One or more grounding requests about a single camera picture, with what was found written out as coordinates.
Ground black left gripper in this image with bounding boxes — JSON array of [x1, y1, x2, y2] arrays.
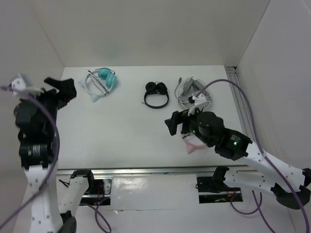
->
[[22, 76, 77, 132]]

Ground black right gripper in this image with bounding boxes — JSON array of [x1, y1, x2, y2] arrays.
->
[[164, 103, 212, 147]]

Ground thin black audio cable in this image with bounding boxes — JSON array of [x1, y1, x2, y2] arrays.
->
[[86, 68, 116, 96]]

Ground teal cat-ear headphones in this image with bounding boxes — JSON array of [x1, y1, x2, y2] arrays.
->
[[78, 67, 118, 103]]

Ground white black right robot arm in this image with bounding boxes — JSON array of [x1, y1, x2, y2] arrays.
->
[[164, 109, 311, 210]]

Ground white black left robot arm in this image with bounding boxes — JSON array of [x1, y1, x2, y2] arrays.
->
[[10, 76, 96, 233]]

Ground pink blue cat-ear headphones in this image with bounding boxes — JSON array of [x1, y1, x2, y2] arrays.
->
[[182, 135, 207, 154]]

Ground small black headphones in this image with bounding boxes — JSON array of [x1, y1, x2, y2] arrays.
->
[[142, 82, 170, 109]]

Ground white grey gaming headset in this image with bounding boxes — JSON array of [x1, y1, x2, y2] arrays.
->
[[174, 77, 212, 110]]

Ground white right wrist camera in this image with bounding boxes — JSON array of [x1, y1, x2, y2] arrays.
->
[[188, 94, 211, 116]]

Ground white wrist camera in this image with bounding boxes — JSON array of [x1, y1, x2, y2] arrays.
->
[[9, 73, 43, 98], [188, 94, 211, 116]]

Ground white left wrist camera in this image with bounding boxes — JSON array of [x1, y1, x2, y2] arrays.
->
[[9, 73, 43, 98]]

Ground aluminium table edge rail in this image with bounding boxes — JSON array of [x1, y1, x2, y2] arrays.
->
[[57, 166, 248, 176]]

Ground aluminium side rail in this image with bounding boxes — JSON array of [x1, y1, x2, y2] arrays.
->
[[225, 67, 256, 141]]

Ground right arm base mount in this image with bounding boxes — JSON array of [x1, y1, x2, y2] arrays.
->
[[195, 177, 243, 204]]

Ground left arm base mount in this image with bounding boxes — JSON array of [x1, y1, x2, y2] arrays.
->
[[64, 178, 113, 206]]

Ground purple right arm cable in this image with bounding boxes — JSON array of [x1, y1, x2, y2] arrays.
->
[[194, 79, 311, 233]]

